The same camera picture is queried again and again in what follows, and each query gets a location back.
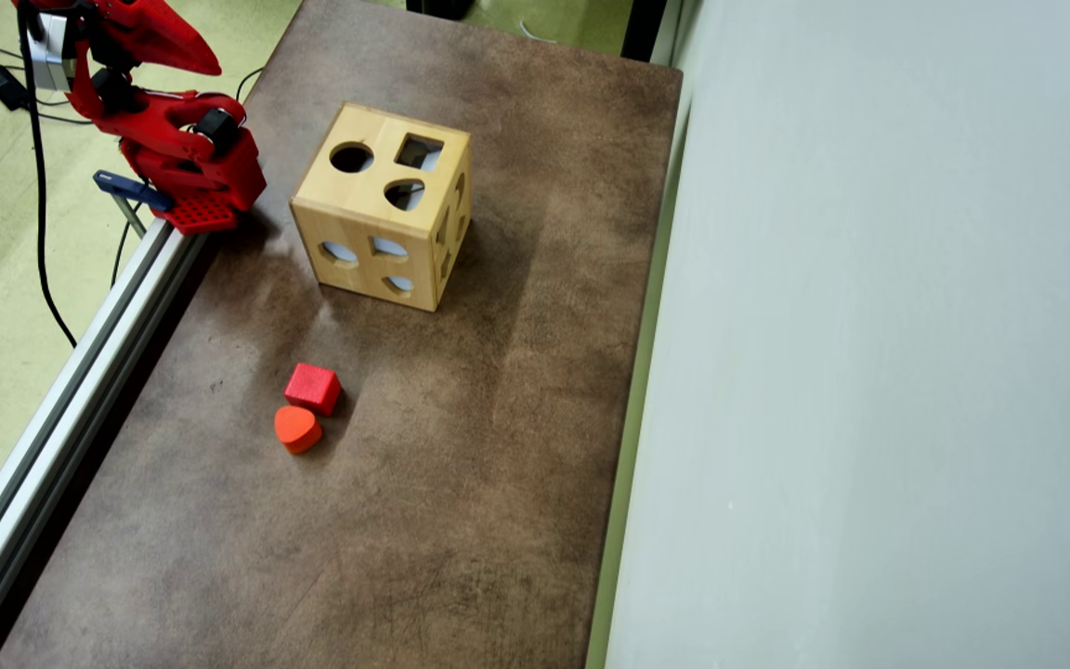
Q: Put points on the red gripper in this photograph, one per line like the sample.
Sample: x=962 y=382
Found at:
x=156 y=41

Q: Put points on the red wooden cube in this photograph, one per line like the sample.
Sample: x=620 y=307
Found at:
x=312 y=386

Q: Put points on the red robot arm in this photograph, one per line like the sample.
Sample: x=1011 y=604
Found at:
x=228 y=177

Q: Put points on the wooden shape sorter box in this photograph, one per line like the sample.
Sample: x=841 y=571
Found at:
x=321 y=190

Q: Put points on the blue clamp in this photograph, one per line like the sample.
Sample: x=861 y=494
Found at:
x=131 y=189

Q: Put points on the black power adapter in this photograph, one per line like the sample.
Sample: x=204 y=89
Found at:
x=4 y=85

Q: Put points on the black object base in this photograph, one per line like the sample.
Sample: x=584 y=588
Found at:
x=437 y=7

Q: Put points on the orange rounded triangle block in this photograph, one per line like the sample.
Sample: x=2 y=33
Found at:
x=296 y=427

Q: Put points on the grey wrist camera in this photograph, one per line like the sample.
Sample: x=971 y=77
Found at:
x=52 y=56

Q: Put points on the aluminium profile rail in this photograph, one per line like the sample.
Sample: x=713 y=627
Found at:
x=66 y=409

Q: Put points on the dark vertical post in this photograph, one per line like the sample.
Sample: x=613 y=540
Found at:
x=644 y=28

